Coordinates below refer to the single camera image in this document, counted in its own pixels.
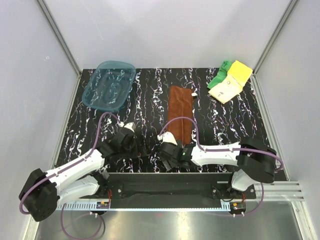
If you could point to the aluminium frame post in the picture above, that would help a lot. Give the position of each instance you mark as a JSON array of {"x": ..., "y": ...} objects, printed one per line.
[
  {"x": 45, "y": 10},
  {"x": 275, "y": 34}
]

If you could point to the left aluminium frame post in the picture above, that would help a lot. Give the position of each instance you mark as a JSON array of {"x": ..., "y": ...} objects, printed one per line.
[{"x": 45, "y": 10}]

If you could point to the yellow towel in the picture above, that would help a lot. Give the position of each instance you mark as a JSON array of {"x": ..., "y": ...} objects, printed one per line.
[{"x": 240, "y": 72}]

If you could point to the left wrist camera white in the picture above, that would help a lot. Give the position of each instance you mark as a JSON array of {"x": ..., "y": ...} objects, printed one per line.
[{"x": 130, "y": 125}]

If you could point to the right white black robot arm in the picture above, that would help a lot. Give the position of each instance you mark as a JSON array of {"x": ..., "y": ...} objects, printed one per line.
[{"x": 256, "y": 162}]

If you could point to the green towel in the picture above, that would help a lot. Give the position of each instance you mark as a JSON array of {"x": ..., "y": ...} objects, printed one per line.
[{"x": 221, "y": 74}]

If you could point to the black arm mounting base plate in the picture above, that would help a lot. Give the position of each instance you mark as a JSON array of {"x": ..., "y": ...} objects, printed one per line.
[{"x": 165, "y": 186}]

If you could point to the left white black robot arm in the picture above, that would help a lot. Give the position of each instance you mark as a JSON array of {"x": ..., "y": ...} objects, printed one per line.
[{"x": 44, "y": 191}]

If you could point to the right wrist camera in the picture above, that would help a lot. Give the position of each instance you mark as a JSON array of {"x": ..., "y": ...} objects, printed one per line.
[{"x": 167, "y": 137}]

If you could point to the teal transparent plastic bin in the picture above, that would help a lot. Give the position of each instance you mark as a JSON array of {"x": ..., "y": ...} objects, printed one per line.
[{"x": 109, "y": 86}]

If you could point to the cream towel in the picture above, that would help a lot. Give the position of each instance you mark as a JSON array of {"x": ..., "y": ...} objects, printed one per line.
[{"x": 226, "y": 90}]

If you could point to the brown towel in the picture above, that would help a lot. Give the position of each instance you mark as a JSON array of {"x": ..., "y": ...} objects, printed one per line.
[{"x": 180, "y": 104}]

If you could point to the aluminium frame rail front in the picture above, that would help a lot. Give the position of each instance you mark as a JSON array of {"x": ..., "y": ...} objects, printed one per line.
[{"x": 202, "y": 201}]

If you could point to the right aluminium frame post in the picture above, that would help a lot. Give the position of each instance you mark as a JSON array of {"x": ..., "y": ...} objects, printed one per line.
[{"x": 275, "y": 34}]

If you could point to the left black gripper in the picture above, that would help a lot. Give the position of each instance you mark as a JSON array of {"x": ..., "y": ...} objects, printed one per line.
[{"x": 135, "y": 153}]

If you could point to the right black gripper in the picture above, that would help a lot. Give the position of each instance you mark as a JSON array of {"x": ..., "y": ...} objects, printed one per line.
[{"x": 166, "y": 164}]

